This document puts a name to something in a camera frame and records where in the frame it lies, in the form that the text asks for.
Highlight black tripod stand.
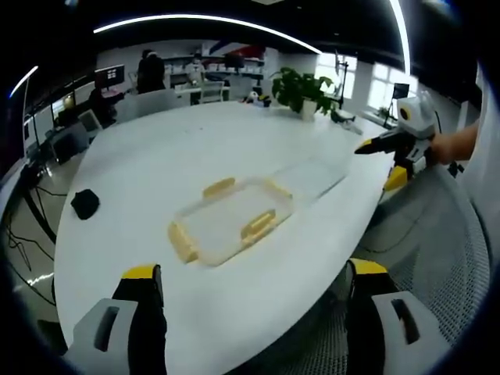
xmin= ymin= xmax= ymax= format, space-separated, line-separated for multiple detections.
xmin=334 ymin=49 xmax=349 ymax=111

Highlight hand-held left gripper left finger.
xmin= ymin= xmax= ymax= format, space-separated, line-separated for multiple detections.
xmin=64 ymin=263 xmax=168 ymax=375

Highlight clear plastic food container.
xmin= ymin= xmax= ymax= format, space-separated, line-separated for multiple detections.
xmin=273 ymin=150 xmax=352 ymax=205

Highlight clear container lid yellow latches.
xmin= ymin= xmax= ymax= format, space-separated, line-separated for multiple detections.
xmin=167 ymin=176 xmax=295 ymax=269

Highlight white office chair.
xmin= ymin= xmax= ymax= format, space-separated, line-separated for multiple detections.
xmin=200 ymin=80 xmax=227 ymax=105

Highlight black cloth pouch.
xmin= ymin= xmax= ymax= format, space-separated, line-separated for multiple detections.
xmin=70 ymin=188 xmax=101 ymax=221

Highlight short ceiling light strip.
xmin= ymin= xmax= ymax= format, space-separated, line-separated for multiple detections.
xmin=10 ymin=65 xmax=40 ymax=98

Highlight green potted plant white pot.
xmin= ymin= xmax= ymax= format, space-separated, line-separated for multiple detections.
xmin=270 ymin=66 xmax=336 ymax=122

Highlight long ceiling light strip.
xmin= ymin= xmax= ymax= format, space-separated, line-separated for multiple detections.
xmin=92 ymin=14 xmax=323 ymax=55
xmin=389 ymin=0 xmax=412 ymax=76

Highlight grey mesh office chair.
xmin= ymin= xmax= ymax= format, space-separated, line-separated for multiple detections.
xmin=308 ymin=166 xmax=492 ymax=375

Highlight white grey desk chair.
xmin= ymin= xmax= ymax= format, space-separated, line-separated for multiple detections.
xmin=77 ymin=108 xmax=104 ymax=138

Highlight small black monitor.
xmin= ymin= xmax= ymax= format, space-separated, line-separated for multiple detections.
xmin=391 ymin=82 xmax=411 ymax=103

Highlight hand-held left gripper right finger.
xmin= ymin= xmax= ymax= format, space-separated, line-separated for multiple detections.
xmin=345 ymin=257 xmax=454 ymax=375

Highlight person's right hand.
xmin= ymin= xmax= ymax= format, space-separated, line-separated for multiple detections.
xmin=430 ymin=122 xmax=480 ymax=165

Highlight black floor cable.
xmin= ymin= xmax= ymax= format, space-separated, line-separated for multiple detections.
xmin=5 ymin=183 xmax=58 ymax=277

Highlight small dark tool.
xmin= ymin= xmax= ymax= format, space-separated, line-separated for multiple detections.
xmin=330 ymin=109 xmax=357 ymax=127

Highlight black computer monitor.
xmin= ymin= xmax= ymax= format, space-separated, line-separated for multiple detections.
xmin=94 ymin=65 xmax=127 ymax=93

